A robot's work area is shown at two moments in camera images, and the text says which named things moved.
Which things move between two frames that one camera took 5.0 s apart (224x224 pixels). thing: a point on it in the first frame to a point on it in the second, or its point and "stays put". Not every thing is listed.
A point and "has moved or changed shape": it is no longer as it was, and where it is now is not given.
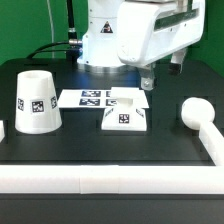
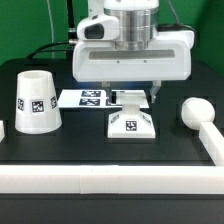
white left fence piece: (2, 131) stays put
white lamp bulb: (195, 110) stays put
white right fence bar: (212, 141) stays put
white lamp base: (128, 115) has moved or changed shape
